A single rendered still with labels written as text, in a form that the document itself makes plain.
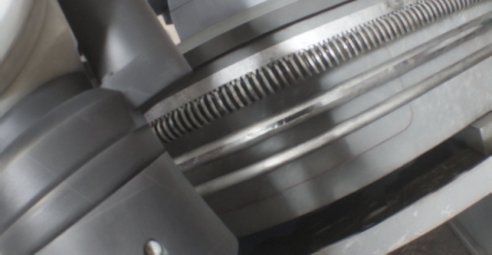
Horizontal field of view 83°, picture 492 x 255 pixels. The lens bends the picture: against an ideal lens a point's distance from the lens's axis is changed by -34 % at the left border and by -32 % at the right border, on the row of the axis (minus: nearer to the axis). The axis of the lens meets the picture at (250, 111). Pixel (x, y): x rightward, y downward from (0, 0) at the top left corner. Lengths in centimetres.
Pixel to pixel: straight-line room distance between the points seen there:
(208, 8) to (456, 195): 60
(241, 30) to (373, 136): 29
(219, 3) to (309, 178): 37
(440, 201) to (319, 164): 27
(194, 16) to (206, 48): 13
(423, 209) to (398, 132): 19
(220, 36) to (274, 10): 10
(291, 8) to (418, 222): 42
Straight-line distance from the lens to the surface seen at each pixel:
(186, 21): 79
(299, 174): 69
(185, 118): 61
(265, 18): 66
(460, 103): 75
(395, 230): 56
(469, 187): 59
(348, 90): 58
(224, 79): 66
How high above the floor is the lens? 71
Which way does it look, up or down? 2 degrees down
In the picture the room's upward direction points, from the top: 25 degrees counter-clockwise
